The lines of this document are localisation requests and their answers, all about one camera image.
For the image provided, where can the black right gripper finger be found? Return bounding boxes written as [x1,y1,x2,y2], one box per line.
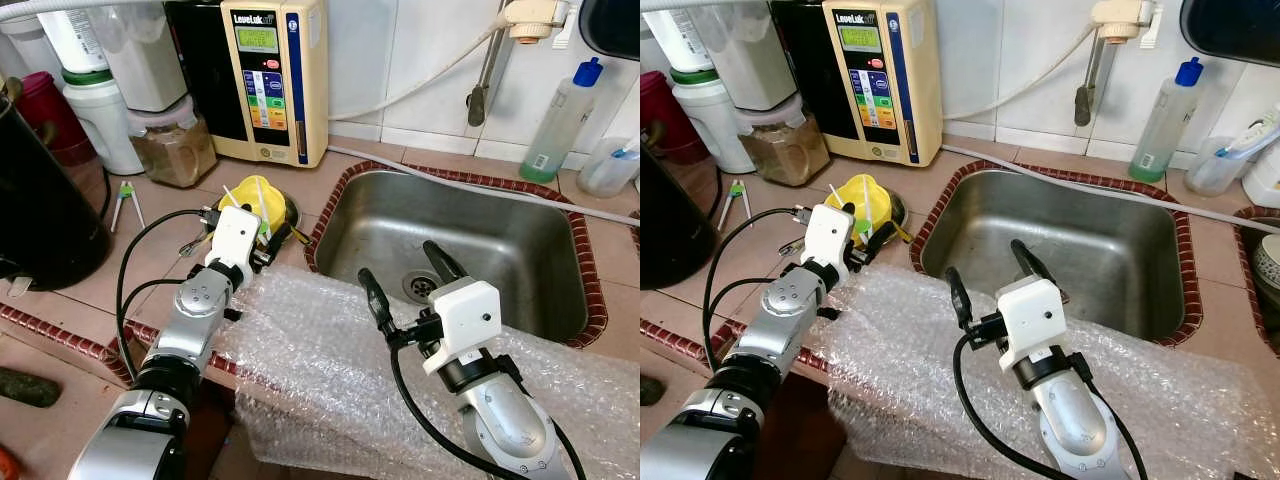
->
[1010,240,1056,287]
[945,267,977,331]
[360,268,396,336]
[422,240,469,287]

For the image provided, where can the round steel bowl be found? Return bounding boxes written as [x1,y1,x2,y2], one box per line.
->
[278,188,303,241]
[885,188,913,241]

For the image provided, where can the yellow plastic cup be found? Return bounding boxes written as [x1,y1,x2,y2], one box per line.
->
[825,173,896,246]
[220,175,293,241]

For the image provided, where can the stainless steel sink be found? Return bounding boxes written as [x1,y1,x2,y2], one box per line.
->
[315,170,591,343]
[920,168,1186,341]

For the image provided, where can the clear bubble wrap sheet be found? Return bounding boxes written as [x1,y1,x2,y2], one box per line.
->
[805,262,1280,480]
[215,265,641,480]

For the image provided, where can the clear jar brown powder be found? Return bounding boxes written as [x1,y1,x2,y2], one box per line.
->
[738,95,831,187]
[125,95,218,189]

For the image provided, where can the white green tongs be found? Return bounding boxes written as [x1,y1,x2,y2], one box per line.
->
[110,180,146,233]
[718,180,746,233]

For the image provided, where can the cream black water ioniser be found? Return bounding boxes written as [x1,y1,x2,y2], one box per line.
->
[770,0,944,168]
[165,0,331,169]

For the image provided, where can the grey metal tap spout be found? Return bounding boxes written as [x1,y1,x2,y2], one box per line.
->
[467,10,509,128]
[1075,35,1111,128]

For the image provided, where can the clear bottle blue cap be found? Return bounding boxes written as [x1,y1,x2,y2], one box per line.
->
[1130,57,1204,184]
[520,57,605,184]

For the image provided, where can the dark wooden counter cabinet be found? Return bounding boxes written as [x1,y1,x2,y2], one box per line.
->
[180,375,246,480]
[760,370,841,480]

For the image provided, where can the clear plastic cup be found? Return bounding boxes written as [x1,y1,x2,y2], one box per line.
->
[1185,130,1251,197]
[578,135,641,198]

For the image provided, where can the black electric kettle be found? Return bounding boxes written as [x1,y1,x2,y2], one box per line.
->
[640,145,719,291]
[0,80,113,293]

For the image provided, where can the white patterned bowl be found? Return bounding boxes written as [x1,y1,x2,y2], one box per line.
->
[1252,233,1280,301]

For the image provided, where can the maroon plastic cup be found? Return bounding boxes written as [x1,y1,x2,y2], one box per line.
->
[15,70,101,166]
[640,70,706,166]

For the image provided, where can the white plastic bottle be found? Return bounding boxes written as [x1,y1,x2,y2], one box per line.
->
[1240,140,1280,209]

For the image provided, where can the beige tap head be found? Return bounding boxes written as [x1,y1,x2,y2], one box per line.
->
[1090,0,1166,49]
[503,0,581,49]

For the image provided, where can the black pan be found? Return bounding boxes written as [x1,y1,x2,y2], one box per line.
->
[1180,0,1280,68]
[578,0,641,61]

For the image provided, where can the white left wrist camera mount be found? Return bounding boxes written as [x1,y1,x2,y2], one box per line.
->
[205,205,263,273]
[800,203,856,273]

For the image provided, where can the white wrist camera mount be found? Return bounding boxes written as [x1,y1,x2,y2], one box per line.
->
[420,278,503,376]
[800,203,856,273]
[205,205,263,273]
[996,278,1063,371]

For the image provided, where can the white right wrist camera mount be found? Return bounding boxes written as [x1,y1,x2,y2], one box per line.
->
[420,278,503,376]
[996,278,1063,371]

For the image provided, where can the grey hose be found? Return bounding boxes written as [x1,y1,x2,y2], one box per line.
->
[940,143,1280,226]
[328,145,641,226]

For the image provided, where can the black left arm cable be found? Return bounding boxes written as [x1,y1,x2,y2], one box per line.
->
[115,207,216,386]
[702,205,806,376]
[118,278,186,381]
[705,275,776,371]

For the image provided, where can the beige hose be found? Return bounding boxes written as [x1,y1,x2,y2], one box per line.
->
[328,15,513,123]
[942,25,1099,121]

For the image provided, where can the white water filter green ring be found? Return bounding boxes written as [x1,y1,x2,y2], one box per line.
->
[38,0,146,177]
[668,0,756,176]

